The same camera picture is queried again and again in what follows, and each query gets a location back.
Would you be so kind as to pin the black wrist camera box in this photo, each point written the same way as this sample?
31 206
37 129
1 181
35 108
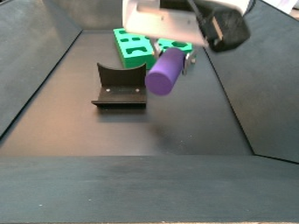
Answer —
225 28

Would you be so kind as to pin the purple cylinder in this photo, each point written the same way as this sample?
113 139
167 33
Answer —
165 72

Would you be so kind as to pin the green foam shape-sorter block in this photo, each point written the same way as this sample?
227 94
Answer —
137 51

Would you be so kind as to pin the black curved cradle stand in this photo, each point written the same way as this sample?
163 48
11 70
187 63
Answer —
122 86

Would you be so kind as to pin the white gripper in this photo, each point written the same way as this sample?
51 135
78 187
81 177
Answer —
174 19

